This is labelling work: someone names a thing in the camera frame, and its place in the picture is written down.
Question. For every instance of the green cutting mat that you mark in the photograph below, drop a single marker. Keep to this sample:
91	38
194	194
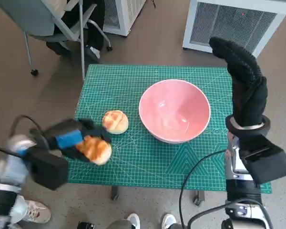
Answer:
145	162

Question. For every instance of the round toy bread bun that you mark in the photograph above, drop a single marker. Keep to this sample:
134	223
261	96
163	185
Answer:
115	122

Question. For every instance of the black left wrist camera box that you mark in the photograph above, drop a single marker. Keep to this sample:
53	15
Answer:
47	170

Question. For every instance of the grey office chair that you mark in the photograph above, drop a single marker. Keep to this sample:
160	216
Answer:
26	19

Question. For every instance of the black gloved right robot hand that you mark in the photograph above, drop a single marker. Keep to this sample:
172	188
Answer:
249	95

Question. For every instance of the long striped toy bread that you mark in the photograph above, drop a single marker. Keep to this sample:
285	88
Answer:
97	150

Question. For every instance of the white shoe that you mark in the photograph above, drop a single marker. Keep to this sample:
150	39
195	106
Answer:
134	220
169	220

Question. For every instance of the pink bowl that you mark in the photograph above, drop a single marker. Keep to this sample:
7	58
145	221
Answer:
174	112

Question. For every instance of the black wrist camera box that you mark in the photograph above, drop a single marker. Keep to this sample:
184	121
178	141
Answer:
269	164
47	170

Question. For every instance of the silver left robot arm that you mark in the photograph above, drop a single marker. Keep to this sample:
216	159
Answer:
9	171

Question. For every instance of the seated person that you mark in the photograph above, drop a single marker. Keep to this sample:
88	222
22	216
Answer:
96	28

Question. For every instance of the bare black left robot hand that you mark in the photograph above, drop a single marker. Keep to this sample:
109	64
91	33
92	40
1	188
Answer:
69	140

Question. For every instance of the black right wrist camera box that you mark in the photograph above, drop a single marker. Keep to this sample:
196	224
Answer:
269	164

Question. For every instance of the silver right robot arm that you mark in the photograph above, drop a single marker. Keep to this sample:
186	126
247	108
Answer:
238	164

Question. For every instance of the small white mesh cabinet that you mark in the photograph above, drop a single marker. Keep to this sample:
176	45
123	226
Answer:
124	14

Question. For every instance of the standing person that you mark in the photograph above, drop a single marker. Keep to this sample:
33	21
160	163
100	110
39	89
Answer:
38	212

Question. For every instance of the black table leg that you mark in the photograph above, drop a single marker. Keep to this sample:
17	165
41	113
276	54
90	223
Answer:
114	193
199	198

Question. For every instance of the large white mesh cabinet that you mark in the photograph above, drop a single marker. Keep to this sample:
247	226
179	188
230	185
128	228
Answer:
228	23

